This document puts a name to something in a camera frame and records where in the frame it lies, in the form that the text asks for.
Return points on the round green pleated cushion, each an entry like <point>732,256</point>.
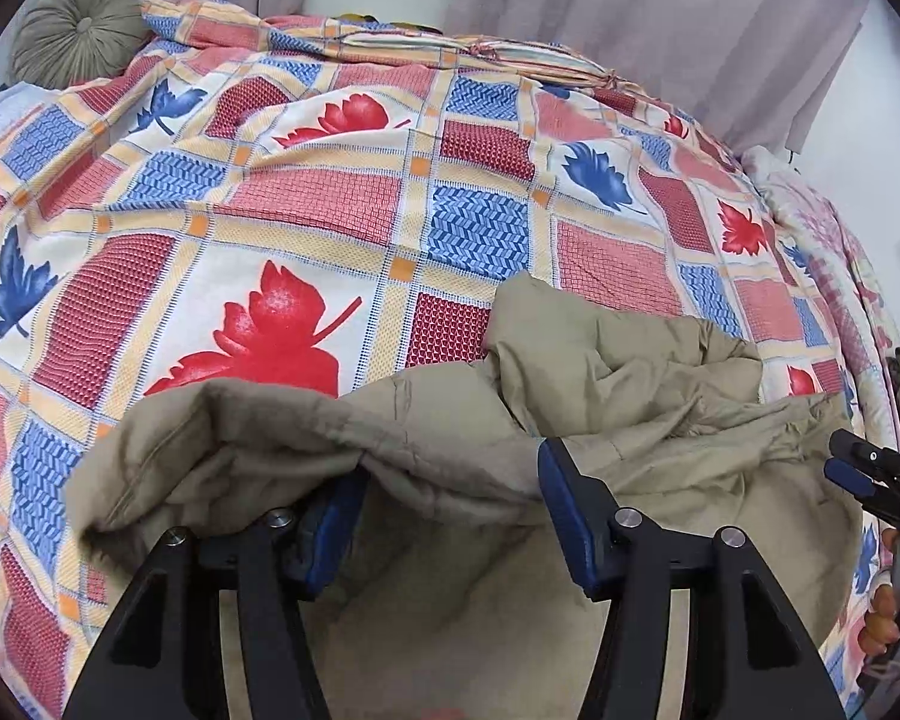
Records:
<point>90,19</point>

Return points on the olive green puffer jacket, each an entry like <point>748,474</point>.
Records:
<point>645,405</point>

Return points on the striped bundled cloth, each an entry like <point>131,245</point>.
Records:
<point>495,52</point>

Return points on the leaf print checked quilt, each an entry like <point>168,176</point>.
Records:
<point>270,187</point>

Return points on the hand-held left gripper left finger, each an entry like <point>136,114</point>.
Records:
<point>326,540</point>

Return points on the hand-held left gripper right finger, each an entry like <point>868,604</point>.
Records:
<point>570,525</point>

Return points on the pink floral quilt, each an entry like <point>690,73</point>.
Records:
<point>817,225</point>

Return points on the person's right hand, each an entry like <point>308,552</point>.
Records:
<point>879,619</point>

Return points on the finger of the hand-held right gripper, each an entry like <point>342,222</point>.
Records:
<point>866,450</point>
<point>859,484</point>

